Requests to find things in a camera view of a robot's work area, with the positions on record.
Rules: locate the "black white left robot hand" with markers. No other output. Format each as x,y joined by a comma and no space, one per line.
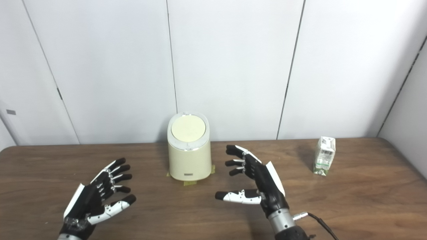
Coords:
88,200

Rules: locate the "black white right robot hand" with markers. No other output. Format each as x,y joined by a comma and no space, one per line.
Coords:
268,186

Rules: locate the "white green milk carton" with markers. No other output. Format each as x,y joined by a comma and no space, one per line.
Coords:
324,156

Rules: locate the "cream-colored bin body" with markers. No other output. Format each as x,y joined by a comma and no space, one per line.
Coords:
190,163

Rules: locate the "cream round bin lid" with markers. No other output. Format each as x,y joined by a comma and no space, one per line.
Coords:
188,127

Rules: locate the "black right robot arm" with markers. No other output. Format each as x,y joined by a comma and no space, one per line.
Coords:
283,226

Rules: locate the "black wall panel hinge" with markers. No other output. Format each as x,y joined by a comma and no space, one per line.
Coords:
59,94

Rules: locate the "small grey wall label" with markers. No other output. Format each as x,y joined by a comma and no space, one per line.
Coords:
11,112

